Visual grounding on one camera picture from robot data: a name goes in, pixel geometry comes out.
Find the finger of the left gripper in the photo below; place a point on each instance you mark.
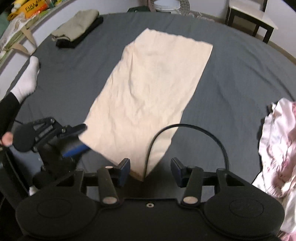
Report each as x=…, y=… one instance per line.
x=73, y=149
x=70, y=133

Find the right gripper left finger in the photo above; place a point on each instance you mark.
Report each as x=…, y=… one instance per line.
x=110, y=177

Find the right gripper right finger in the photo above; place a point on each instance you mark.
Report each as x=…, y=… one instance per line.
x=190, y=178

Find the cream beige garment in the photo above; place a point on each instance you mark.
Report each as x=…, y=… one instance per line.
x=135, y=114

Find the person's left hand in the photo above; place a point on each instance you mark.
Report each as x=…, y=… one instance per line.
x=7, y=139

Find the white sock foot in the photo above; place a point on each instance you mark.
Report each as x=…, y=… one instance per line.
x=27, y=83

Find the dark grey bed sheet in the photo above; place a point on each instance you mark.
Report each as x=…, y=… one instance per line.
x=220, y=126

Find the pink white crumpled garment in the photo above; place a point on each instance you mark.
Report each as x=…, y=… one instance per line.
x=277, y=152

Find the folded khaki garment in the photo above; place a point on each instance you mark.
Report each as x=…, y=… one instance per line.
x=76, y=26

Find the beige tote bag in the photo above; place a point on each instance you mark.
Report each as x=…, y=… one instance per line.
x=17, y=28

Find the orange cardboard box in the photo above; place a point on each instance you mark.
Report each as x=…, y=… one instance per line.
x=34, y=7

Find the yellow plush toy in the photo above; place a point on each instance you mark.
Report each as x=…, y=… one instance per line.
x=19, y=6

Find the white bucket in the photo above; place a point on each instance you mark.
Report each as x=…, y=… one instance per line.
x=167, y=6

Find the round grey woven basket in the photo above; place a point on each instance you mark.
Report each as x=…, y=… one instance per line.
x=181, y=7

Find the black and white chair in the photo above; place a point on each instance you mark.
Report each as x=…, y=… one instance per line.
x=256, y=16

